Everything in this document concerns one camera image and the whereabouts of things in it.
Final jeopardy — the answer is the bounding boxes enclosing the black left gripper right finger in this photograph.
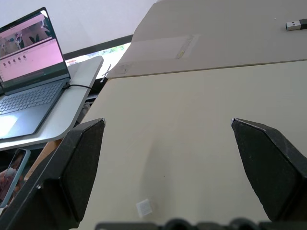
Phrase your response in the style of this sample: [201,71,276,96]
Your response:
[230,117,307,222]

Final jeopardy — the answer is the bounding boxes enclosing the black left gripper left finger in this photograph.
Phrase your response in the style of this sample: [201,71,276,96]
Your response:
[0,118,106,230]

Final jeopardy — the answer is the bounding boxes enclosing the smartphone in light blue case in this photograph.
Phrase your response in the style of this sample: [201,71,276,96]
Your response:
[0,148,32,208]

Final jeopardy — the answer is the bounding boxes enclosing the bystander hand holding phone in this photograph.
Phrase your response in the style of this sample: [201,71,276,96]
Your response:
[0,167,17,203]

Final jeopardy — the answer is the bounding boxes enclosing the grey side table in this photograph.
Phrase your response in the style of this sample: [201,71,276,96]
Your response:
[0,56,104,151]

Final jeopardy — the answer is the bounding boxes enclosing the small white paper square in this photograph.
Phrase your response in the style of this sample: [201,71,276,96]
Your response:
[135,198,154,218]

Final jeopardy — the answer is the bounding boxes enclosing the grey open laptop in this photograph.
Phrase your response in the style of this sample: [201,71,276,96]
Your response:
[0,7,71,139]

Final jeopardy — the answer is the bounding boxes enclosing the silver USB plug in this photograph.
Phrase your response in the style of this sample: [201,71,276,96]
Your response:
[285,19,307,32]

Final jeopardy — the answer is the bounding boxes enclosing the clear tape strip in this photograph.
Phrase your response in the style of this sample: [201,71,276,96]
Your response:
[130,34,201,63]

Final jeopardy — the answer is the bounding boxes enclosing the black laptop cable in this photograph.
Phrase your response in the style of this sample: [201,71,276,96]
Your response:
[62,81,93,91]

